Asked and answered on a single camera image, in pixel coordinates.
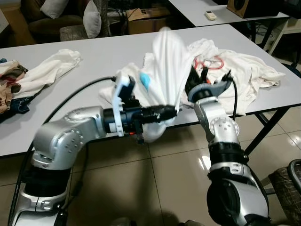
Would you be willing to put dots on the white shirt with colourful print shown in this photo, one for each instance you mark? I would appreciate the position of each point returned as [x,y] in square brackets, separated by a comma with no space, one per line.
[169,70]

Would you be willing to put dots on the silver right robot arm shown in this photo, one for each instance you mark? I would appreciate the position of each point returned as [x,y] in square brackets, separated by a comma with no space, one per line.
[225,141]

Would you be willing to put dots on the white remote control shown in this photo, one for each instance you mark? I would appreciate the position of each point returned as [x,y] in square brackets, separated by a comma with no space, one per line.
[211,15]

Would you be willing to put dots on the grey desk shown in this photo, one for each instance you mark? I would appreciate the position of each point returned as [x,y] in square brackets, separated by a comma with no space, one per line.
[211,7]

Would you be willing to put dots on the brown cardboard box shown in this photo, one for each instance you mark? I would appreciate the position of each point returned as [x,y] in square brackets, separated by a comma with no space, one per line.
[148,21]

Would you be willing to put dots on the large white table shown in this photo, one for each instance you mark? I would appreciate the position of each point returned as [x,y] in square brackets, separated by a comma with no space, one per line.
[94,47]

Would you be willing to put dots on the brown wooden speaker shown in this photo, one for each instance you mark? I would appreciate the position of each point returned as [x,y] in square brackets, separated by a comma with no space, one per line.
[249,7]

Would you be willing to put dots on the dark blue stool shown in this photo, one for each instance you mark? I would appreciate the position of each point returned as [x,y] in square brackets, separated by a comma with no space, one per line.
[292,70]

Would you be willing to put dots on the grey patterned seat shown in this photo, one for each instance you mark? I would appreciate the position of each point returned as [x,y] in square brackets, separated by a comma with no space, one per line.
[73,33]

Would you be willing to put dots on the blue jeans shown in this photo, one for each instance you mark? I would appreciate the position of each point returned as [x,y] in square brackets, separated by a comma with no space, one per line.
[16,104]

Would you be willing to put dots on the brown armchair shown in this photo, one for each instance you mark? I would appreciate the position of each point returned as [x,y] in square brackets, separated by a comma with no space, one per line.
[51,23]

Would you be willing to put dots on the patterned cushion metal chair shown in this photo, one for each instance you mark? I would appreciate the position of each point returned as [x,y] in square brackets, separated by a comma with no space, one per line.
[287,188]

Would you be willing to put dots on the brown patterned garment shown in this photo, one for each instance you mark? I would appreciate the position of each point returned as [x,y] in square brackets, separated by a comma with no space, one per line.
[9,75]

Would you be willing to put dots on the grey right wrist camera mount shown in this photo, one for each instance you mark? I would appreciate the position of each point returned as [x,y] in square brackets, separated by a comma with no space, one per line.
[216,89]

